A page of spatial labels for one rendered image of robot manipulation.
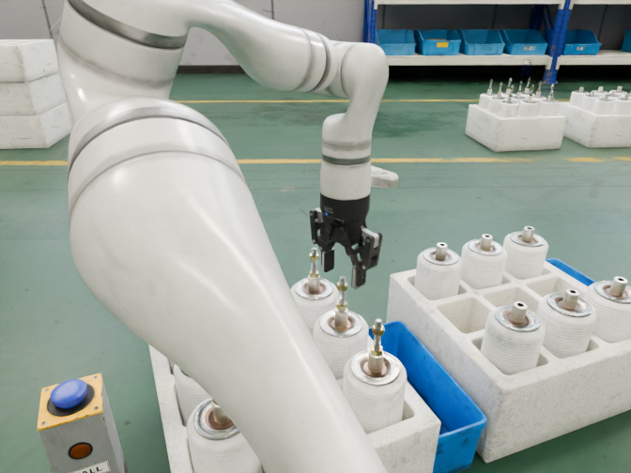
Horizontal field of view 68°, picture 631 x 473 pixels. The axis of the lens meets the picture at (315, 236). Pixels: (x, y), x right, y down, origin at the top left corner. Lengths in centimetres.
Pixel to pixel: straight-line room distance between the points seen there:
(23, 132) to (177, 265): 292
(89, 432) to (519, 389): 65
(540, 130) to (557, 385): 209
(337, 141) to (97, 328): 89
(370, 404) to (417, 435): 9
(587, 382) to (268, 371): 88
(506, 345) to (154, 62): 70
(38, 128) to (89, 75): 265
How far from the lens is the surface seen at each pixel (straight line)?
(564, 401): 101
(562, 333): 96
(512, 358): 90
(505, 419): 92
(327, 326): 81
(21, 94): 305
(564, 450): 107
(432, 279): 103
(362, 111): 63
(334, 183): 66
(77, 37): 42
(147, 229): 20
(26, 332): 141
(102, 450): 69
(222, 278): 18
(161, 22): 40
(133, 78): 41
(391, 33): 540
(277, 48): 50
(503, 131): 278
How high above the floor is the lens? 75
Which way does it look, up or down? 27 degrees down
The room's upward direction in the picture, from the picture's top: straight up
